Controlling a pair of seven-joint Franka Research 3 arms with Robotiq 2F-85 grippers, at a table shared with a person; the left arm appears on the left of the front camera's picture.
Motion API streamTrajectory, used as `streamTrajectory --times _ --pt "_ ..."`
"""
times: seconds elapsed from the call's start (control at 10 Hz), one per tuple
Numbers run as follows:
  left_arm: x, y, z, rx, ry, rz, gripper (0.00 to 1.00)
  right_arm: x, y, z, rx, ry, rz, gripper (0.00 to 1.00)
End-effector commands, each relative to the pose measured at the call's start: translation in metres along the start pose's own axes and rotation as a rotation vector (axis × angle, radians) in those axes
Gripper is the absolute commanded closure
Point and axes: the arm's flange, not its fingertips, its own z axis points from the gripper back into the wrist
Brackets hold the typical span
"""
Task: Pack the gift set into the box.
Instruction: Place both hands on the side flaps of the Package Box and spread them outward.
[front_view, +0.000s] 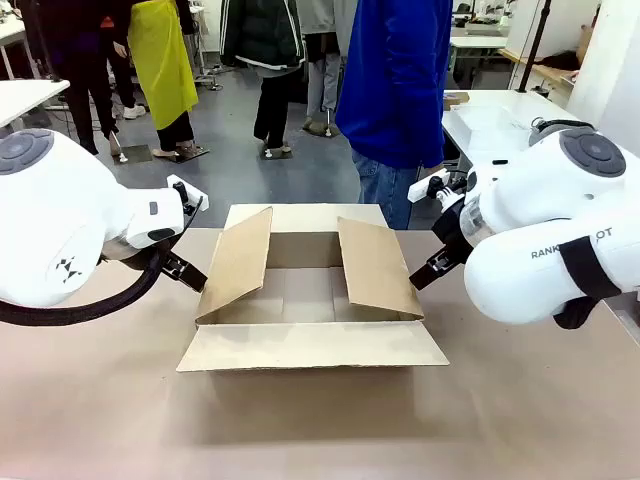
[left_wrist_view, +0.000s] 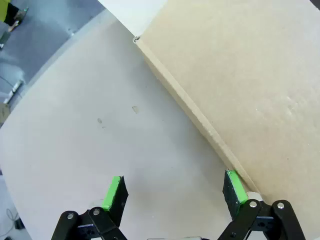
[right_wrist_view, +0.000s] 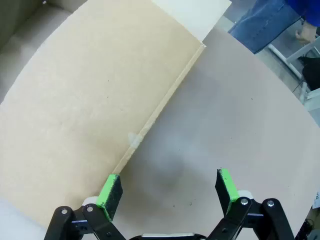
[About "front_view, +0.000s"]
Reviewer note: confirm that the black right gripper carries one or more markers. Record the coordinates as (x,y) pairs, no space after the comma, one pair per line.
(452,230)

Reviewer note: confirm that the brown cardboard box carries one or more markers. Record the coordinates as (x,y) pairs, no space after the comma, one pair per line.
(310,345)

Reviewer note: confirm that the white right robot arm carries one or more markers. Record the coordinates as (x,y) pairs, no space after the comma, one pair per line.
(525,210)

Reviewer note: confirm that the blue sleeved left forearm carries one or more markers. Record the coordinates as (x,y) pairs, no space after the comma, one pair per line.
(425,130)

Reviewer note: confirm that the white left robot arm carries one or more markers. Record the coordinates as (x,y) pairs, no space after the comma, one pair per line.
(50,225)

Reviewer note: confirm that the person's left hand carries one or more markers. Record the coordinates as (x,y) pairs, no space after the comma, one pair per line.
(430,171)

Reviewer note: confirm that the dark floor plate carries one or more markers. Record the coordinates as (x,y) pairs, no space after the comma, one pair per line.
(132,153)

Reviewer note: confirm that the clear plastic container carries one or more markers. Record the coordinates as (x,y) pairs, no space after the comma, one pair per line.
(495,122)

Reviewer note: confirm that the brown tape roll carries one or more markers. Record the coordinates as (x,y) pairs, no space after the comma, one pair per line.
(456,99)

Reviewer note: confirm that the large white table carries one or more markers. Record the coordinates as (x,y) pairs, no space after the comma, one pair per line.
(500,107)

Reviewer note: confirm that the person in blue jacket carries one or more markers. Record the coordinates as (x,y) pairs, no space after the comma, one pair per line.
(390,75)

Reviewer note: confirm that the person with white sneakers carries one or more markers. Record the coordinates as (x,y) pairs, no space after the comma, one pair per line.
(127,85)

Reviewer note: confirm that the person in yellow apron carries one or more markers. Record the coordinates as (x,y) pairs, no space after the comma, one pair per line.
(160,75)

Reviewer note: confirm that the person in grey clothes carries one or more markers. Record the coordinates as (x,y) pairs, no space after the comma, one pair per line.
(325,75)

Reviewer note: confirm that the person in black clothes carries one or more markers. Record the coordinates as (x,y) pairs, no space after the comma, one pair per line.
(85,75)

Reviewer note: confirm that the wooden table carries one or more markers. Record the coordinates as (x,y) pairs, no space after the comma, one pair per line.
(542,70)

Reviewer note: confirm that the white table with round corner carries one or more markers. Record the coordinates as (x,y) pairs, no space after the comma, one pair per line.
(25,97)

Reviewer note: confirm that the black stand pole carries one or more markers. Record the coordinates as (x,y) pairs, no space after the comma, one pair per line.
(532,45)

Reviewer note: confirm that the black bag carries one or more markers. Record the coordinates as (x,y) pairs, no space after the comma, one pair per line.
(562,60)

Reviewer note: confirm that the person in dark striped jacket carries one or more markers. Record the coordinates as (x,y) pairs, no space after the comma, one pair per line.
(270,40)

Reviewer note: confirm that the black tripod pole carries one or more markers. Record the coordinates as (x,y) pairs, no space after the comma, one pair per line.
(42,40)

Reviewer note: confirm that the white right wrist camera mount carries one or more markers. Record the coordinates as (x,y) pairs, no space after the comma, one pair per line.
(425,187)

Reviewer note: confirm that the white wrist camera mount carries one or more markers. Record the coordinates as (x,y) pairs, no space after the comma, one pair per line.
(192,192)
(425,187)

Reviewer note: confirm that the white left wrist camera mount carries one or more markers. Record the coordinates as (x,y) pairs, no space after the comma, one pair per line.
(192,192)

